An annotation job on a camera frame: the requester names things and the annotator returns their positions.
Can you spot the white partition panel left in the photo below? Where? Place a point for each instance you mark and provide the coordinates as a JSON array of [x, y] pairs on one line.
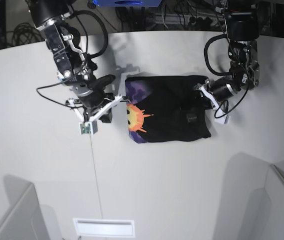
[[24, 219]]

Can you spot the black T-shirt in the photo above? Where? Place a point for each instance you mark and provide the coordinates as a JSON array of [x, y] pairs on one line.
[[166, 108]]

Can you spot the white table slot plate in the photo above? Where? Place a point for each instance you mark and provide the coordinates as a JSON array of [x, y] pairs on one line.
[[104, 228]]

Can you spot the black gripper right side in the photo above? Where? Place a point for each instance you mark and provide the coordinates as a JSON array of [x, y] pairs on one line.
[[91, 93]]

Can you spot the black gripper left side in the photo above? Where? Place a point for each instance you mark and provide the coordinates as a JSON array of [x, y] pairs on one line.
[[222, 89]]

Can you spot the white partition panel right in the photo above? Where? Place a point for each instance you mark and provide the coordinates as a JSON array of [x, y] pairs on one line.
[[264, 214]]

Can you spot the black robot arm left side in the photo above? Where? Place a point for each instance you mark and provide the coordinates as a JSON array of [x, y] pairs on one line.
[[241, 30]]

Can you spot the blue box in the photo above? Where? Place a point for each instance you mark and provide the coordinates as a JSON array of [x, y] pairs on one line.
[[127, 3]]

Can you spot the white partition panel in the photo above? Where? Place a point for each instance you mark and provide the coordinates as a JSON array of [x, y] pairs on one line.
[[264, 214], [24, 219]]

